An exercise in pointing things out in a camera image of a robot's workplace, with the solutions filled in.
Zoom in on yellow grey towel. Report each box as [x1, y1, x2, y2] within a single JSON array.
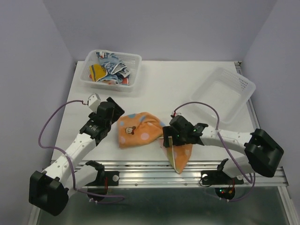
[[89, 64, 107, 82]]

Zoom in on purple cable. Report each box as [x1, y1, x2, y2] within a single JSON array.
[[172, 101, 256, 203], [38, 99, 125, 205]]

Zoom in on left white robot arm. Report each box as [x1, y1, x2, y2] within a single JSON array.
[[29, 94, 125, 216]]

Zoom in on orange polka dot towel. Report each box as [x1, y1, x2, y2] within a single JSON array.
[[117, 112, 193, 174]]

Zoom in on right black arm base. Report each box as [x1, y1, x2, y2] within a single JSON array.
[[199, 170, 244, 200]]

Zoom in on blue patterned towel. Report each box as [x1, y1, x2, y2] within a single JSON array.
[[96, 51, 131, 82]]

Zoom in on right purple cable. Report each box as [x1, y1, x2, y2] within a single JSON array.
[[172, 101, 256, 203]]

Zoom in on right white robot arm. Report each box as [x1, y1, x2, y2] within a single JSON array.
[[163, 115, 284, 186]]

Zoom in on white basket with towels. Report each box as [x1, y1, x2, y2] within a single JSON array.
[[80, 50, 142, 92]]

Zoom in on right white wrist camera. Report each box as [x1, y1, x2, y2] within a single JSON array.
[[171, 112, 181, 118]]

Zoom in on aluminium frame rail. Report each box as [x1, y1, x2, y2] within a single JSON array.
[[29, 161, 300, 225]]

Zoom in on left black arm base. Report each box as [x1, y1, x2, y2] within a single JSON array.
[[75, 169, 124, 204]]

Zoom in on empty white basket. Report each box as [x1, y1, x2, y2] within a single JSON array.
[[190, 67, 256, 125]]

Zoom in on red white towel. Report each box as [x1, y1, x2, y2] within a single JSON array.
[[109, 77, 130, 86]]

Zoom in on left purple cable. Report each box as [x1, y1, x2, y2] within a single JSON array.
[[38, 99, 125, 205]]

